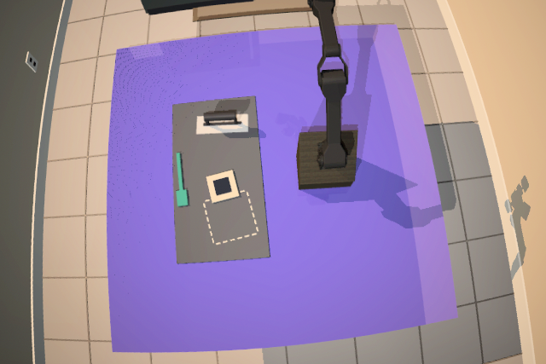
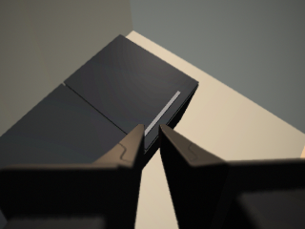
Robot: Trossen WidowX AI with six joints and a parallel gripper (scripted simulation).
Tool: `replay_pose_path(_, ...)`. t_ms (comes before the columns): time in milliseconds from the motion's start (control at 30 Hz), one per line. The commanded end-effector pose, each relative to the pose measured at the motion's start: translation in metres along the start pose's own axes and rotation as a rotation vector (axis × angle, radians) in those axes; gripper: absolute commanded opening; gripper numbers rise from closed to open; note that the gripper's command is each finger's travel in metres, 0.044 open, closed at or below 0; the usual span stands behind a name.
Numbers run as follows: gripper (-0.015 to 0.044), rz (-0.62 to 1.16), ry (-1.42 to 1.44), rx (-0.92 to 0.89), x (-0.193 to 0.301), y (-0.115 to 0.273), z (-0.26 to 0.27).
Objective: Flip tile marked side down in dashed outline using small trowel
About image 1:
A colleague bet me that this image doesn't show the green trowel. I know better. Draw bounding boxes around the green trowel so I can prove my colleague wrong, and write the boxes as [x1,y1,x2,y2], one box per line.
[176,153,188,206]

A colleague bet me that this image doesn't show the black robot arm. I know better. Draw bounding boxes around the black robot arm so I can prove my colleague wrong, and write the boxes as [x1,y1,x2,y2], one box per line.
[307,0,348,170]

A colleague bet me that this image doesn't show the peach square tile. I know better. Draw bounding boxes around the peach square tile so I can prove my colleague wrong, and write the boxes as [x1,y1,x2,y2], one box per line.
[206,170,239,203]

